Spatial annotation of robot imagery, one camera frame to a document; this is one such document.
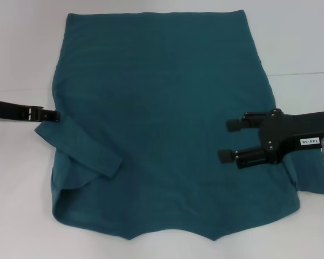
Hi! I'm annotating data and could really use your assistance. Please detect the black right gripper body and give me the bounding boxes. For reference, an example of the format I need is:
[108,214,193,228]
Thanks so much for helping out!
[258,108,324,166]

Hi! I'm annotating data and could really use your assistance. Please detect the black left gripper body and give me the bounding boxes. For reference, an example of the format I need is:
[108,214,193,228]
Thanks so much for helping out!
[0,99,31,122]

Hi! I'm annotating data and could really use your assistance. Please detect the teal blue t-shirt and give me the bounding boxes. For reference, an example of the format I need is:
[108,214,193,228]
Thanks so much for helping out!
[33,9,324,241]

